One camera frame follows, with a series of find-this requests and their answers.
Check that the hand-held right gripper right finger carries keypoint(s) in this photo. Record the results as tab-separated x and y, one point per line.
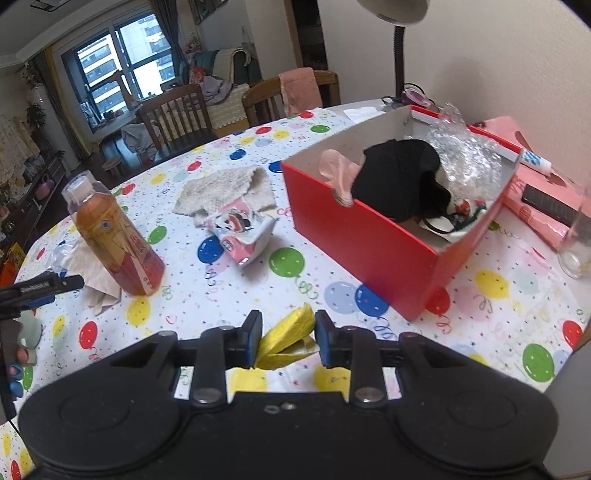
325	342

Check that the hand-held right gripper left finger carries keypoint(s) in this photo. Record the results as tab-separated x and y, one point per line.
252	340

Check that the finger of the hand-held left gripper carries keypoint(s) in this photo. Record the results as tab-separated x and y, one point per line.
64	284

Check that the yellow cloth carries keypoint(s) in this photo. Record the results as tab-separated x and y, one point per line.
284	339

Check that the pink printed tissue packet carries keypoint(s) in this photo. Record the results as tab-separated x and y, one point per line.
240	235

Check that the red cardboard box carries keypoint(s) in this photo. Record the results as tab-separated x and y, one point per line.
369	240

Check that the beige knitted cloth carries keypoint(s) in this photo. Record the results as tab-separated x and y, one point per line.
217	194

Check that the pink translucent soft bag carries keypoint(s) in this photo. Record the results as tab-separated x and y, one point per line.
337	168

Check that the black cloth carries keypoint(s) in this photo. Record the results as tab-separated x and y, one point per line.
401	175

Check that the clear bubble wrap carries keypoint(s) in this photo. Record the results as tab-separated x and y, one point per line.
466	152

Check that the person's left hand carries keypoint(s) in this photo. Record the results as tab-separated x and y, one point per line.
21	357

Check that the clear plastic bag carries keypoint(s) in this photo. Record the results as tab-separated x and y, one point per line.
62	256

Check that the yellow orange box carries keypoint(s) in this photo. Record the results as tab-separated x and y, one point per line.
11	265

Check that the white crumpled tissue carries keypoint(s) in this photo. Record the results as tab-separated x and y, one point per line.
99	286

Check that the pale green cup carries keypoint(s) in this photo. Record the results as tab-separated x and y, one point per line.
30	330

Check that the balloon print tablecloth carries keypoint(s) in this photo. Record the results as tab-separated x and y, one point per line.
207	295

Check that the orange juice bottle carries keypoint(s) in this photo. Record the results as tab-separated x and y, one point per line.
115	244

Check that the dark low cabinet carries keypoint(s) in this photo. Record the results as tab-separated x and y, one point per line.
32	194

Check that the small wooden stool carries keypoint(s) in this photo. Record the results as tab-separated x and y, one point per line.
112	166

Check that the green house plant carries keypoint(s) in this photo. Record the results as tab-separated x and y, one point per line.
34	117

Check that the white round table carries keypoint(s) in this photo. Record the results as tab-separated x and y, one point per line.
117	117

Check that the white standing air conditioner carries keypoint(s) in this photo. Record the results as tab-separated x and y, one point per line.
40	99

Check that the yellow grey curtain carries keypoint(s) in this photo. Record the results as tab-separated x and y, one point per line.
60	92

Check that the wooden slatted chair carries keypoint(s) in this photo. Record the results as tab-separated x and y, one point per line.
184	134

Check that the large window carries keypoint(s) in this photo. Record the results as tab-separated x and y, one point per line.
124	60

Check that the white paper sheet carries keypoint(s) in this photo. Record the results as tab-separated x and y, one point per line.
362	113

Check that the sofa with cream blanket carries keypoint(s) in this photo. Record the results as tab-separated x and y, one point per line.
226	106

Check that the wooden chair with towel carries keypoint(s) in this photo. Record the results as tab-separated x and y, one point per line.
263	99

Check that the pink flat packet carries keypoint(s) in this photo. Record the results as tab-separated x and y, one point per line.
531	207

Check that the pink towel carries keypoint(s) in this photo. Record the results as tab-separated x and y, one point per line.
300	92

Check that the purple hair band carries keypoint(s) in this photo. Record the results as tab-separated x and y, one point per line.
413	98

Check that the black flat remote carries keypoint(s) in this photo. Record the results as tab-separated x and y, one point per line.
549	204

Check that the clear drinking glass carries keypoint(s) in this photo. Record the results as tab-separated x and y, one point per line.
575	249

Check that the white tube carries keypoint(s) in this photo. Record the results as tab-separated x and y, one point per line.
538	161

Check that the ceiling light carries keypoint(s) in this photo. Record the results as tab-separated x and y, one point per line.
48	3

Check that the grey desk lamp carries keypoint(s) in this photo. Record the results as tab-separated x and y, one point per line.
399	60

